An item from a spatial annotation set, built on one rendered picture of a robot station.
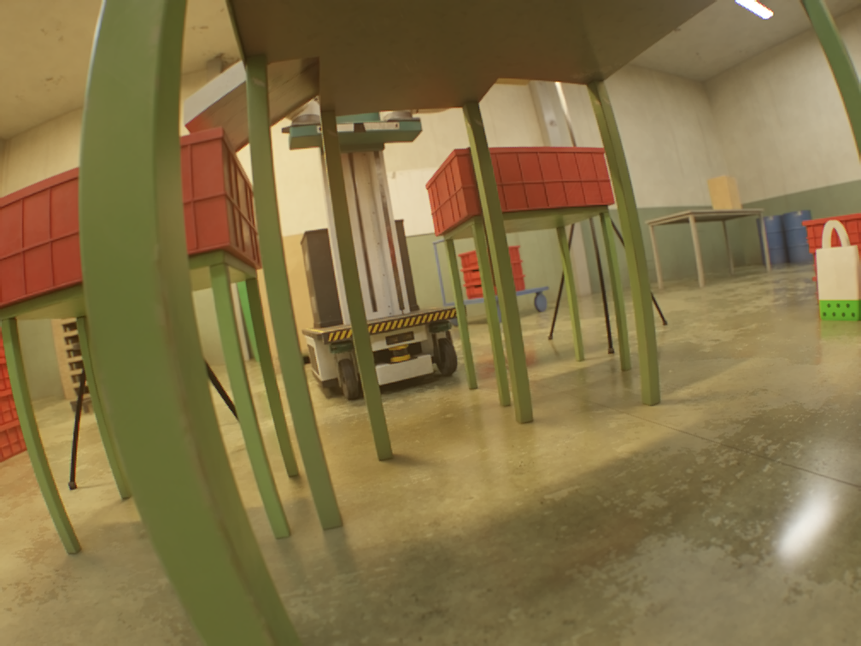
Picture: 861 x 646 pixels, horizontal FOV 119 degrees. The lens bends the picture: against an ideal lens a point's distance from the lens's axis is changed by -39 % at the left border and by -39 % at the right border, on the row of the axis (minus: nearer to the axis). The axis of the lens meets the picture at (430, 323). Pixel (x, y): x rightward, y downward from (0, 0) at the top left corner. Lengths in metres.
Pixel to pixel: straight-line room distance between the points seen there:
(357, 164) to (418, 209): 3.39
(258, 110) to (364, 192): 1.45
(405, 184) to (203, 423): 5.50
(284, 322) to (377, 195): 1.53
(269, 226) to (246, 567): 0.61
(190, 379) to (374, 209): 2.05
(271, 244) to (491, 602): 0.64
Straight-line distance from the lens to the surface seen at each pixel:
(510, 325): 1.12
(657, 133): 8.48
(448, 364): 1.92
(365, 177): 2.23
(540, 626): 0.54
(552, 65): 1.13
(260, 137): 0.79
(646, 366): 1.18
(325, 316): 2.18
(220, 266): 0.74
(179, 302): 0.19
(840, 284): 2.26
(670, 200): 8.16
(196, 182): 0.77
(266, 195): 0.75
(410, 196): 5.60
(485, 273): 1.31
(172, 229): 0.19
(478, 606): 0.58
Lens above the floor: 0.40
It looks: 4 degrees down
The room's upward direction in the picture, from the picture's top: 10 degrees counter-clockwise
